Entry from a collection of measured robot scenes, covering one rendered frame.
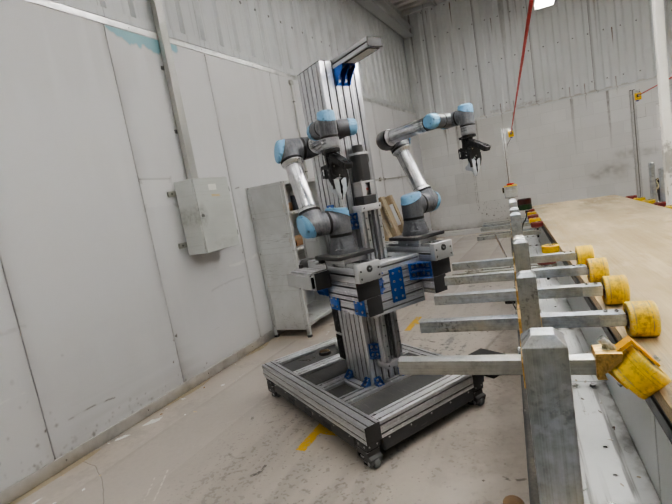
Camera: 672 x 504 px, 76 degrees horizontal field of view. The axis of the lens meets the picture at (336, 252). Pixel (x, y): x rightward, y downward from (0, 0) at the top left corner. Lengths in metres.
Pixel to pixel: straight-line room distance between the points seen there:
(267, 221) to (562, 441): 3.99
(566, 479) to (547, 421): 0.05
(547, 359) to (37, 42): 3.36
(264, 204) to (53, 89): 1.92
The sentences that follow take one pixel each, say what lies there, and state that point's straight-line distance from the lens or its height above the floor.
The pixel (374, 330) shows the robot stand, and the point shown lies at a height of 0.55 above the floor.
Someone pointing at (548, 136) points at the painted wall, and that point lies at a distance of 9.81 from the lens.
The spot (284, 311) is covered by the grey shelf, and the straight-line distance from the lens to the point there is 4.42.
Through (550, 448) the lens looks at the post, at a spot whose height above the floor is 1.08.
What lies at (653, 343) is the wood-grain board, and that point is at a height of 0.90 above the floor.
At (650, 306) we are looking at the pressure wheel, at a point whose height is 0.98.
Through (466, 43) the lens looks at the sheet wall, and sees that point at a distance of 10.26.
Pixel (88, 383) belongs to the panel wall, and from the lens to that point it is 3.28.
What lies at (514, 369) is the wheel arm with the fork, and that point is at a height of 0.94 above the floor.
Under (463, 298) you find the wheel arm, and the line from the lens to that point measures 1.40.
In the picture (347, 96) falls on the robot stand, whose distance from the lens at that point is 2.48.
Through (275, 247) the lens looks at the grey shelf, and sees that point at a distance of 4.28.
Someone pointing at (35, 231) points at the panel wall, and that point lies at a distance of 3.12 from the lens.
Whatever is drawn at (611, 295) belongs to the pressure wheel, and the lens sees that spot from 1.38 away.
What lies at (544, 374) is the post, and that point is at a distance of 0.41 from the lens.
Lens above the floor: 1.32
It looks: 7 degrees down
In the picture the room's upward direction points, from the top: 10 degrees counter-clockwise
